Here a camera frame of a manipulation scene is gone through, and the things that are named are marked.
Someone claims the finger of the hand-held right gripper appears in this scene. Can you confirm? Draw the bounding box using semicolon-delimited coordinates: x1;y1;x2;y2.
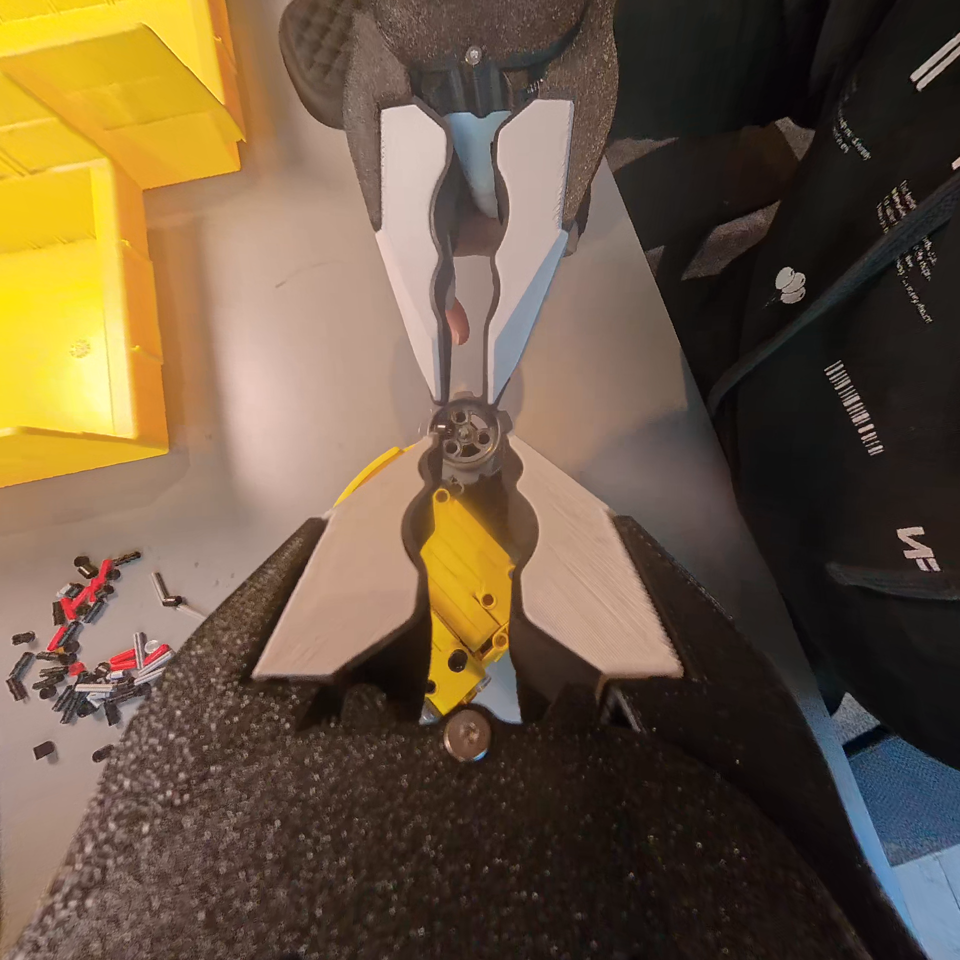
483;99;577;408
377;103;457;405

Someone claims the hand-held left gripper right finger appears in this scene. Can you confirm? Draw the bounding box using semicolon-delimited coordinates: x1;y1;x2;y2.
508;441;687;725

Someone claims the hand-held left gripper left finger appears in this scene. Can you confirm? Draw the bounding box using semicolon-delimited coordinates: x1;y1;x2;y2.
252;441;438;725

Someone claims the yellow black toy brick vehicle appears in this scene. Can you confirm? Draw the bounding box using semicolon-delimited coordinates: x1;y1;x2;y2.
330;446;520;725

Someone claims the person's right forearm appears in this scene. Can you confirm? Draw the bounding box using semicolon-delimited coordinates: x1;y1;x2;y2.
600;0;819;151

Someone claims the grey desk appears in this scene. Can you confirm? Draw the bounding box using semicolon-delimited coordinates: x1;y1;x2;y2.
0;0;927;939

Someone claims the person's right hand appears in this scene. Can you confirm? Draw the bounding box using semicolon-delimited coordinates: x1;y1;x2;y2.
442;212;513;348

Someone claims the grey axle with black connector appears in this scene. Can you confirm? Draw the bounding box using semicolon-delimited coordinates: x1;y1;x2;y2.
150;571;207;620

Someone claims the pile of red black pins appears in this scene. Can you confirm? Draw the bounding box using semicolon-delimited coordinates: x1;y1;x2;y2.
6;549;177;766

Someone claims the yellow plastic storage bin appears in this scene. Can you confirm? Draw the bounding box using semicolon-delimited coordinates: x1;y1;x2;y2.
0;0;246;190
0;161;171;489

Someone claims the black shoulder strap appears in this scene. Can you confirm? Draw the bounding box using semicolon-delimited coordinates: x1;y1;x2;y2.
708;176;960;410

